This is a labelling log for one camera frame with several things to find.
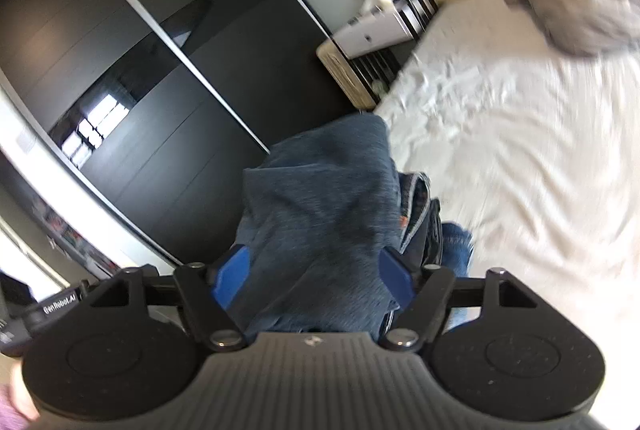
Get row of colourful books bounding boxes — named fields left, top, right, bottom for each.
left=27, top=193, right=123, bottom=278

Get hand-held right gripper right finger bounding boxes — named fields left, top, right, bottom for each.
left=377, top=246, right=542, bottom=352

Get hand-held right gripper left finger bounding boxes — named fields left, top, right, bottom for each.
left=89, top=245, right=252, bottom=352

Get beige ribbed suitcase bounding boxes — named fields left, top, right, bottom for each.
left=315, top=37, right=379, bottom=112

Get bed with white sheet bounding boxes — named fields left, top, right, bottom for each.
left=374, top=0, right=640, bottom=416

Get person's left hand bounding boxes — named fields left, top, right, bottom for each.
left=0, top=359, right=40, bottom=430

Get blue denim jeans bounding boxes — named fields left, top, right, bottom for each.
left=234, top=113, right=476, bottom=343

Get black sliding wardrobe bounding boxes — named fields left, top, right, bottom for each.
left=0, top=0, right=352, bottom=272

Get white drawer nightstand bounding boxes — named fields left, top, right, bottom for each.
left=332, top=0, right=442, bottom=77

